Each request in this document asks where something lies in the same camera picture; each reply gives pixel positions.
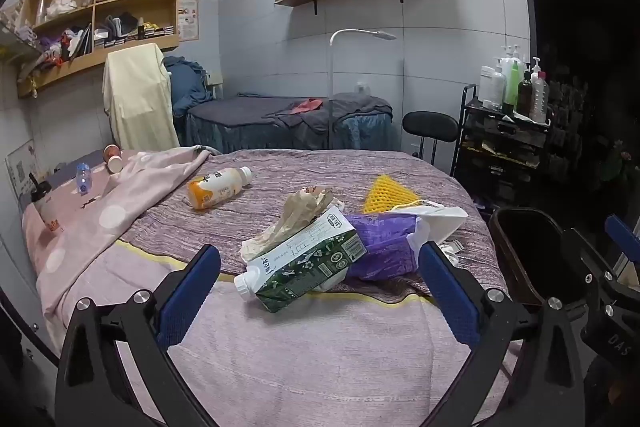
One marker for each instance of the wooden cubby shelf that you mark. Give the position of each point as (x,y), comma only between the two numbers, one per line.
(125,52)

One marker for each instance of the brown paper bag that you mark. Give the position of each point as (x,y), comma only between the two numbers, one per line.
(300,212)

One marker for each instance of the purple striped bed cover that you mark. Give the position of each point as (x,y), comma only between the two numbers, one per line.
(310,172)

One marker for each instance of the yellow foam net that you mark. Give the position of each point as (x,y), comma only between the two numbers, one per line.
(387,194)

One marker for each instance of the white floor lamp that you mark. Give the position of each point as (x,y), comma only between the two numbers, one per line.
(375,34)

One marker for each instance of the green milk carton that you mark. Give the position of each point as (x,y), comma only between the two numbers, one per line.
(300,267)

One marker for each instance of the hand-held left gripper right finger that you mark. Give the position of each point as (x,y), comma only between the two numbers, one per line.
(447,302)

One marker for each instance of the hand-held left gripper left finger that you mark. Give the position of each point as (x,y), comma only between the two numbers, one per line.
(190,292)

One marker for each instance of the massage bed with blue skirt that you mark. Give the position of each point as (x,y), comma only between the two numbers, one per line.
(235,117)

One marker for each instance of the red cloth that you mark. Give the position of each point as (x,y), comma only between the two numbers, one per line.
(305,106)

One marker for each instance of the red and white wall poster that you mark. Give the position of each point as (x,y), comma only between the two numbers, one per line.
(188,19)

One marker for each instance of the beige wall box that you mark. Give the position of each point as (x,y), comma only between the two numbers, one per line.
(215,82)

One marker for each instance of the pink polka dot blanket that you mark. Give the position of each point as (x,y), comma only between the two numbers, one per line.
(125,197)

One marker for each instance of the small white wall poster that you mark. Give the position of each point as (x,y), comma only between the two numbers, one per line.
(20,162)

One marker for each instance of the cream cloth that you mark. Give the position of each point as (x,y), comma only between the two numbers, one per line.
(137,102)

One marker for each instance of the blue bedding pile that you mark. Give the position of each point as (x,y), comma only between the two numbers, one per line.
(187,87)

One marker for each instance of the white face mask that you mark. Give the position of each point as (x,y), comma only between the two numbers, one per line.
(440,219)

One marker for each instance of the purple plastic bag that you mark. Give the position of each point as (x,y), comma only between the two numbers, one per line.
(385,242)

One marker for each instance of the dark cloth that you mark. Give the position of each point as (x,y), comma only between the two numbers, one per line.
(122,19)

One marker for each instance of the glass wall shelf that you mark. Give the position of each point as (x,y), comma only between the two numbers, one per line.
(15,37)

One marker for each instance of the clear water bottle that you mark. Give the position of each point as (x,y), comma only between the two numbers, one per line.
(83,177)

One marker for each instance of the black metal cart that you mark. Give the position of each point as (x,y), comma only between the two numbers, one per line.
(500,142)

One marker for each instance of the orange drink bottle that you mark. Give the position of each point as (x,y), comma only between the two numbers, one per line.
(215,189)

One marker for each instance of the white plastic bag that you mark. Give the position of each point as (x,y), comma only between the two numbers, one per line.
(60,4)

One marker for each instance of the green bottle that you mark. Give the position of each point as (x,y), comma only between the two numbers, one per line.
(512,87)

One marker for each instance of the grey blanket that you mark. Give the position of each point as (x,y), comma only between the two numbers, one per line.
(345,107)

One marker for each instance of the dark brown pump bottle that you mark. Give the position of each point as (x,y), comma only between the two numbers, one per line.
(525,94)

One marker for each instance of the tall white pump bottle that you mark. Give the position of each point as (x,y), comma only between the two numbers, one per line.
(510,54)

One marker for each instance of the dark brown trash bin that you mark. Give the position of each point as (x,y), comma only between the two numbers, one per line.
(530,252)

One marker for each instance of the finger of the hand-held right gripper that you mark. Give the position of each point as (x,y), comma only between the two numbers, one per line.
(620,229)
(590,267)

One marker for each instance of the black stool with backrest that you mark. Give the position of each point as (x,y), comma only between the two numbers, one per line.
(430,124)

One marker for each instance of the row of small boxes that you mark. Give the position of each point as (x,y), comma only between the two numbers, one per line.
(135,34)

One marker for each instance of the black cap white bottle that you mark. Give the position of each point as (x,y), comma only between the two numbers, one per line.
(41,194)

